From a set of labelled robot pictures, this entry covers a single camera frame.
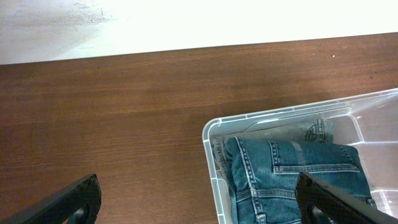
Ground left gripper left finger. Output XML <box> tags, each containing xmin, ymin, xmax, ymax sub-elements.
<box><xmin>1</xmin><ymin>174</ymin><xmax>101</xmax><ymax>224</ymax></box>

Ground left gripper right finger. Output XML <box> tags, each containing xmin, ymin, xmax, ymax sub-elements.
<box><xmin>295</xmin><ymin>172</ymin><xmax>397</xmax><ymax>224</ymax></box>

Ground dark blue jeans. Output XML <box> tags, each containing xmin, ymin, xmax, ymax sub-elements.
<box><xmin>226</xmin><ymin>136</ymin><xmax>376</xmax><ymax>223</ymax></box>

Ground light blue jeans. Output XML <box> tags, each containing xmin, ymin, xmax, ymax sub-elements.
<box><xmin>210</xmin><ymin>118</ymin><xmax>334</xmax><ymax>177</ymax></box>

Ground clear plastic storage bin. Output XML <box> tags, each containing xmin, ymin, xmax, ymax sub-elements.
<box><xmin>203</xmin><ymin>89</ymin><xmax>397</xmax><ymax>223</ymax></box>

